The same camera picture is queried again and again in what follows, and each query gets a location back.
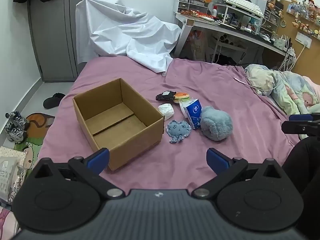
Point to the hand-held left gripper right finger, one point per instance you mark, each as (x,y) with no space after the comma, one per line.
(216,160)

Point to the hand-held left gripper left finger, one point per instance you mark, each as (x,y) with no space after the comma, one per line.
(100,158)

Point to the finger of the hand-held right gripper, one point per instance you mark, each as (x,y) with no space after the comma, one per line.
(300,127)

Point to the grey fluffy plush toy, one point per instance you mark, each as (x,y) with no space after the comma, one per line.
(216,123)

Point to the brown cardboard box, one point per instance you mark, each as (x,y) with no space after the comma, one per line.
(120,127)

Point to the blue tissue pack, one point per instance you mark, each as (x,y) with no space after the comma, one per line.
(193,112)

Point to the white tissue packet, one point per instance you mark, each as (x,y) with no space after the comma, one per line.
(167,110)

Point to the pink bed sheet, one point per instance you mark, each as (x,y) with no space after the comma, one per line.
(225,155)

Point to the pastel patterned blanket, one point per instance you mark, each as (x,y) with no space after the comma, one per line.
(282,87)

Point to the clear plastic bag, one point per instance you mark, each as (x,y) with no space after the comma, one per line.
(182,103)

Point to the cartoon floor mat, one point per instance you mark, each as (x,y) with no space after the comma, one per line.
(35,135)

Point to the burger plush toy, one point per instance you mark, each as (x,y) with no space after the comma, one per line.
(182,96)

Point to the black slipper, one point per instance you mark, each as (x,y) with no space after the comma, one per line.
(53,100)

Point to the black felt stitched toy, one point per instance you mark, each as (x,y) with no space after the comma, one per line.
(165,95)

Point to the white paper bag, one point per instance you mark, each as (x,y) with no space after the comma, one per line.
(280,43)

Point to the grey sneakers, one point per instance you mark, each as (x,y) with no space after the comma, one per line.
(16,127)

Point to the silver wrapped packages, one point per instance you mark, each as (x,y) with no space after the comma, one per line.
(10,175)

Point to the row of small figurines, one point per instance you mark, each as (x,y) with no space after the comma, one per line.
(306,12)

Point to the orange plastic bag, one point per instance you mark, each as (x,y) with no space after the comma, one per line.
(198,45)

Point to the white desk riser shelf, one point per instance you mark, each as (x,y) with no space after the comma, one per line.
(245,20)

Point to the white desk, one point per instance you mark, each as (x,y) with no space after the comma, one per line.
(225,27)

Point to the white plastic sheet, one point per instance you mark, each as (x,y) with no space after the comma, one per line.
(120,32)

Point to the grey door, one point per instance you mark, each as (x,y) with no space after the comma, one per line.
(57,35)

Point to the white keyboard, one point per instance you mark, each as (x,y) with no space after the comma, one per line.
(241,2)

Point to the white bottle red cap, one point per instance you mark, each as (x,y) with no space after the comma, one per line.
(214,11)

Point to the clear drawer organizer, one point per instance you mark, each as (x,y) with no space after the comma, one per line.
(191,1)

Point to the white wall socket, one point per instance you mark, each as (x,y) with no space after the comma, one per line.
(303,40)

